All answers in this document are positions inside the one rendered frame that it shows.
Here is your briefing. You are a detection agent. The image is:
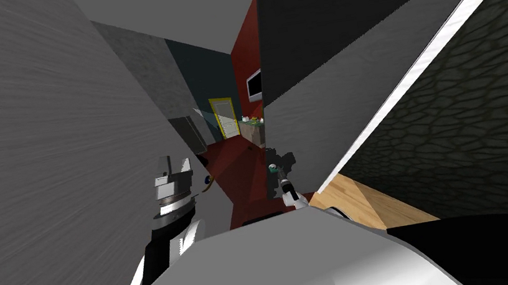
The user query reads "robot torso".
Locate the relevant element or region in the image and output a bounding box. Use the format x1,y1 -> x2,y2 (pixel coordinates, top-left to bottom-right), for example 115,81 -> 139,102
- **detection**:
71,185 -> 469,285

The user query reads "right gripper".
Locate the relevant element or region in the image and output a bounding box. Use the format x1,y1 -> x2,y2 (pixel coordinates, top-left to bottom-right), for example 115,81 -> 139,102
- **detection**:
275,166 -> 296,195

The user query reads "grey door leaf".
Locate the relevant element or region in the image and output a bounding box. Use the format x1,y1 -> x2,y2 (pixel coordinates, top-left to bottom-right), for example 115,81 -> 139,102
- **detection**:
0,0 -> 247,285
245,0 -> 508,202

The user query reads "counter with small things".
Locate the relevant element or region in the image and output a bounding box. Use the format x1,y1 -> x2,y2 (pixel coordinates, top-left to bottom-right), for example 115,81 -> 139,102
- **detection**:
237,113 -> 270,152

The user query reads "grey cabinet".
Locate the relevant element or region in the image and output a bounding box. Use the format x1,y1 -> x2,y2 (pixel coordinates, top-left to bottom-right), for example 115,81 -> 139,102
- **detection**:
167,113 -> 210,159

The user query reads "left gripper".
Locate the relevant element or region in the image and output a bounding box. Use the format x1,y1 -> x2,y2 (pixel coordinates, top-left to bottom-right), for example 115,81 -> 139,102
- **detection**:
150,152 -> 198,202

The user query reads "yellow framed pale door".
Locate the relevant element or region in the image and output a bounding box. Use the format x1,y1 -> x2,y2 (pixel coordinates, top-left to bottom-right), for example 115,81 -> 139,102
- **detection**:
207,94 -> 242,142

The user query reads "blue and yellow door handle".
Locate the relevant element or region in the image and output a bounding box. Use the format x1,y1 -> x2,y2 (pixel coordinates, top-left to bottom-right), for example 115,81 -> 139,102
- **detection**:
199,173 -> 217,194

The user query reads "white framed television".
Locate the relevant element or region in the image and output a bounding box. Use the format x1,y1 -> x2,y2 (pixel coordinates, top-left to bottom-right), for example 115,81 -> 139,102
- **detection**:
243,68 -> 266,104

